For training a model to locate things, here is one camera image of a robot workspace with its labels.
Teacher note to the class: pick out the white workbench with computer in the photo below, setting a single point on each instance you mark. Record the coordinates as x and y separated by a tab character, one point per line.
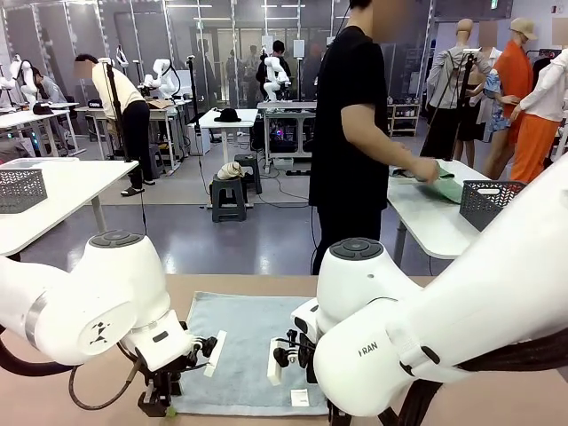
284	106

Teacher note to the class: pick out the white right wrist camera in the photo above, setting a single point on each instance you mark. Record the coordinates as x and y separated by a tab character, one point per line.
275	361

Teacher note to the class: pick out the beige cloth bundle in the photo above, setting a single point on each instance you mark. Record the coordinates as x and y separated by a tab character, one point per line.
231	170

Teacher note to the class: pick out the black camera tripod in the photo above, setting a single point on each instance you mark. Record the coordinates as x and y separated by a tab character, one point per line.
114	89

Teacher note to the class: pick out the person in cream shirt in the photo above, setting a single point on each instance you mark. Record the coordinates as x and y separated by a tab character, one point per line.
124	106

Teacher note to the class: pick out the person's right hand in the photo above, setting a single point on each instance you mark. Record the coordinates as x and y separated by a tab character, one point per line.
425	169

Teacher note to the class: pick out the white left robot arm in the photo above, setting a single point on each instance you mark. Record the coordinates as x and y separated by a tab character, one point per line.
66	302

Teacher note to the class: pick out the mannequin in grey shirt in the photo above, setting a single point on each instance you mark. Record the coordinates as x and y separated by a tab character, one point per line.
448	80

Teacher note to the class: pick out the black hat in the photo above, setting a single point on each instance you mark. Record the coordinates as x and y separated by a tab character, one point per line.
227	116

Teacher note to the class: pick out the white desk with hat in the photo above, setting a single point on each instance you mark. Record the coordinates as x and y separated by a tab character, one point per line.
213	126

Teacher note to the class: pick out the black-haired background person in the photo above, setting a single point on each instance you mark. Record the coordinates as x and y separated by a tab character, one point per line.
280	49

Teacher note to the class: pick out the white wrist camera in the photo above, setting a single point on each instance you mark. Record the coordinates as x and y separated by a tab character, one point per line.
216	355
275	361

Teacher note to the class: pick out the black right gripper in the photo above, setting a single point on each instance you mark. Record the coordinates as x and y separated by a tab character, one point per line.
312	373

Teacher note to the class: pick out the person in black clothes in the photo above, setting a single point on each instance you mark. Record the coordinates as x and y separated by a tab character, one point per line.
341	133

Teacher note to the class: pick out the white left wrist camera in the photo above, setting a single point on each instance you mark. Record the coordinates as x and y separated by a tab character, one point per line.
216	355

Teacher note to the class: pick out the white table with tray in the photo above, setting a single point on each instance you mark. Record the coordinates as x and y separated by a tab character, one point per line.
80	186

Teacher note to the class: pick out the seated person in grey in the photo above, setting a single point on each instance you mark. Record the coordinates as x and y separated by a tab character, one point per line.
49	89

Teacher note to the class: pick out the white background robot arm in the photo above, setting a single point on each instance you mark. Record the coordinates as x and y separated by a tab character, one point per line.
162	77
18	75
273	75

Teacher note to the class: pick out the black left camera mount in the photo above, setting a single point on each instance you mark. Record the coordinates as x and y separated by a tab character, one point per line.
202	350

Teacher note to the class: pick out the light blue terry towel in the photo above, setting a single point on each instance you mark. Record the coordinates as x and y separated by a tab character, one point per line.
248	319

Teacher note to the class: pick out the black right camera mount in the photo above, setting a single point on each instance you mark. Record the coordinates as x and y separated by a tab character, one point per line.
295	350

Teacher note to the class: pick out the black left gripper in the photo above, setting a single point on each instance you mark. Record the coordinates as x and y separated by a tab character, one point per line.
164	381

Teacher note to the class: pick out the cardboard box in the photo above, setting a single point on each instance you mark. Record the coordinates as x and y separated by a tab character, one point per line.
160	104

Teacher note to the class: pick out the figure in blue floral dress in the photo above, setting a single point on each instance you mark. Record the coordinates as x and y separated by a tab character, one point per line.
497	111

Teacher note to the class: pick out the green towel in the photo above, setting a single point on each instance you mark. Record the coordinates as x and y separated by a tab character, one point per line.
444	191

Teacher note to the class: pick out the grey woven plastic basket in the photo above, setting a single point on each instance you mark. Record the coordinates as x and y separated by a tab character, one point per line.
483	208

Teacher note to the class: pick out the person's right forearm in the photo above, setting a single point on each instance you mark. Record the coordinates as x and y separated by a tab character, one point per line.
381	144

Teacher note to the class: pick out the mannequin in orange jacket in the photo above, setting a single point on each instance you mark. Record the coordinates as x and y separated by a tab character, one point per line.
515	75

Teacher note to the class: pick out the grey patterned plastic basket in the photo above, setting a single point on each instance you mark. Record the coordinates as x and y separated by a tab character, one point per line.
22	191

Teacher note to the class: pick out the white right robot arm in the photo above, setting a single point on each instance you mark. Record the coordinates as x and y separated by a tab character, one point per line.
466	310

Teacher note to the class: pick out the white workbench with boxes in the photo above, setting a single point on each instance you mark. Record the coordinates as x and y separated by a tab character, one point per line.
173	116

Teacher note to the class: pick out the white table with basket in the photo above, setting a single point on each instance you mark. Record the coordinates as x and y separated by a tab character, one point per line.
426	226

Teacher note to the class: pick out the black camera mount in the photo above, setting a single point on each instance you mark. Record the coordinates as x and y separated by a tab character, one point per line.
295	350
202	350

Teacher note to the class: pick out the wooden shoe shelf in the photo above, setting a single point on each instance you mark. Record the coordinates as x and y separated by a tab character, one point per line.
404	120

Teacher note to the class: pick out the black pole stand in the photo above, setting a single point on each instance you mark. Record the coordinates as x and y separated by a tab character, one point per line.
194	102

